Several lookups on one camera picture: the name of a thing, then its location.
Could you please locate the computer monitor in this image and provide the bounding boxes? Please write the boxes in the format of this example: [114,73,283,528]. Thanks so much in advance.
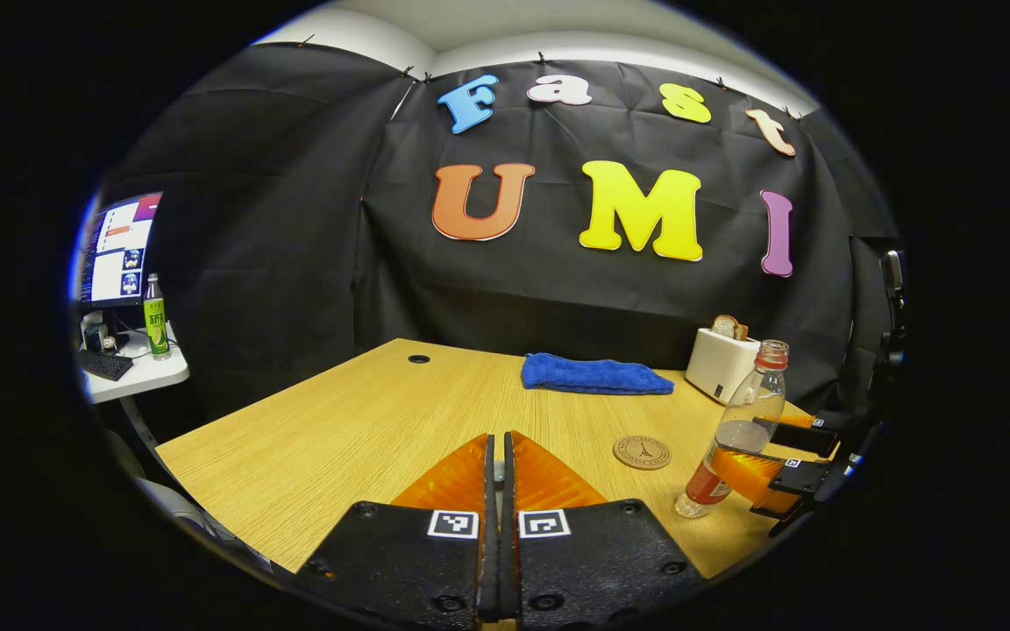
[75,193,164,309]

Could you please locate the black keyboard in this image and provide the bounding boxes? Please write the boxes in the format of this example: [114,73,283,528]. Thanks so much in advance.
[77,350,135,382]

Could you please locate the round brown coaster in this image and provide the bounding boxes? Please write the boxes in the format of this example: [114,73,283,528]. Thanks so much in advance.
[613,436,672,471]

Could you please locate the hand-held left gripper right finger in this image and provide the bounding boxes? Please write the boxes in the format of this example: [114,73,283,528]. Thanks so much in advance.
[501,429,708,627]

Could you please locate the clear plastic water bottle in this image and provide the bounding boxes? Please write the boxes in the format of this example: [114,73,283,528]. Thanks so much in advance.
[674,340,791,520]

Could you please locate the white side table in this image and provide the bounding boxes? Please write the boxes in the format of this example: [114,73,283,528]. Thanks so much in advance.
[77,320,191,405]

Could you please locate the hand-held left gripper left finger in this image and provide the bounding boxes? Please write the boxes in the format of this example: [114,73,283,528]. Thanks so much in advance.
[295,431,499,627]

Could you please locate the black backdrop cloth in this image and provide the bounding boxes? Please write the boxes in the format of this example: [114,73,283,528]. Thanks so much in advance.
[97,42,900,423]

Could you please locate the white toaster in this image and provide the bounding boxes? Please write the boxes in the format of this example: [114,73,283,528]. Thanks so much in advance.
[686,327,762,405]

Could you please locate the blue towel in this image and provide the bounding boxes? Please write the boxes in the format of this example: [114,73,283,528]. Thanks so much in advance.
[521,352,675,396]

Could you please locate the green drink bottle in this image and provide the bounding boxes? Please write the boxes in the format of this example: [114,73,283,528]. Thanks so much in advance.
[143,273,172,361]

